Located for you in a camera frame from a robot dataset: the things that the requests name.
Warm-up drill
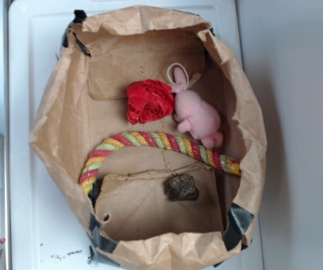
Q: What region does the pink plush bunny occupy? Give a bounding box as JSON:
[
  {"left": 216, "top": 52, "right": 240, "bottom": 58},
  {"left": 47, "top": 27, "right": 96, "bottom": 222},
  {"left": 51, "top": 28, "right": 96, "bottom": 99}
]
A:
[{"left": 167, "top": 63, "right": 224, "bottom": 149}]

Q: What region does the dark brown rock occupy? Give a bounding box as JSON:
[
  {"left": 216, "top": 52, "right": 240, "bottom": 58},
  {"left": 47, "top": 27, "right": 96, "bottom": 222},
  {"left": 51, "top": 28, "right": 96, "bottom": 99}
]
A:
[{"left": 164, "top": 174, "right": 199, "bottom": 201}]

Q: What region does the white plastic tray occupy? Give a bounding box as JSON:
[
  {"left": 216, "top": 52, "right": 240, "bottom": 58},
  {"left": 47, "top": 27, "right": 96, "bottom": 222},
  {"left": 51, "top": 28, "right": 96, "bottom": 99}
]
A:
[{"left": 8, "top": 0, "right": 265, "bottom": 270}]

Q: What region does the multicolour twisted rope toy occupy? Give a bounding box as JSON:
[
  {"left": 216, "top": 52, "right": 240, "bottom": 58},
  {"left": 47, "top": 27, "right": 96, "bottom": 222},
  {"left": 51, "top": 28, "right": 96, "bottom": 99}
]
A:
[{"left": 79, "top": 132, "right": 242, "bottom": 194}]

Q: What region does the brown paper bag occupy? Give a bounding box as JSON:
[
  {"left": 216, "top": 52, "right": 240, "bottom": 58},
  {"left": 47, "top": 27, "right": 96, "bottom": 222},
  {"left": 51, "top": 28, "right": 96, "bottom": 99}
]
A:
[{"left": 30, "top": 6, "right": 267, "bottom": 269}]

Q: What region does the red crumpled paper ball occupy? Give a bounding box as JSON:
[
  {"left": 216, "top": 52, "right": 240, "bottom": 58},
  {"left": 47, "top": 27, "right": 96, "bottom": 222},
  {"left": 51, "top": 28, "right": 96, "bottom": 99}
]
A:
[{"left": 126, "top": 79, "right": 174, "bottom": 125}]

